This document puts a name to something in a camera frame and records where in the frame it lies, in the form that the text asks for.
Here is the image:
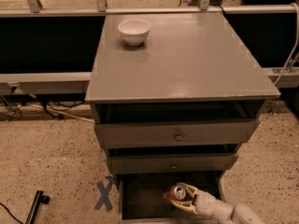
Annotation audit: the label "grey open bottom drawer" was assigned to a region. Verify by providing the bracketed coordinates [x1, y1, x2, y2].
[118, 171, 224, 224]

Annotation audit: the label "black floor cables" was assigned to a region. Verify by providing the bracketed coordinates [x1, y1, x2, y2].
[0, 85, 87, 120]

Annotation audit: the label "grey drawer cabinet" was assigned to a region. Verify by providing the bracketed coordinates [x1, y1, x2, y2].
[85, 12, 281, 224]

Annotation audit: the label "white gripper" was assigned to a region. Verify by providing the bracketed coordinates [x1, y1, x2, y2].
[171, 182, 234, 224]

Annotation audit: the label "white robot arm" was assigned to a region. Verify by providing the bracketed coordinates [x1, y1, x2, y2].
[164, 182, 265, 224]

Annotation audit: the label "grey top drawer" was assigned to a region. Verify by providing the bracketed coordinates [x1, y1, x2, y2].
[95, 119, 260, 149]

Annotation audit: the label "black bar tool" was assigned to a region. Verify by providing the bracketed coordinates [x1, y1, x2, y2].
[25, 190, 50, 224]

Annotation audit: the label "blue tape cross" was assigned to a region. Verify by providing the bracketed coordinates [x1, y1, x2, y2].
[94, 176, 115, 212]

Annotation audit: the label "red coke can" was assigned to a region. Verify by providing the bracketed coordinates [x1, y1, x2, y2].
[163, 184, 186, 202]

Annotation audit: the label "white ceramic bowl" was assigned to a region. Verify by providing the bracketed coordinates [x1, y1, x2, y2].
[118, 20, 151, 46]

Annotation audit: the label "grey middle drawer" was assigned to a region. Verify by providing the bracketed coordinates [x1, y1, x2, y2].
[107, 153, 238, 175]

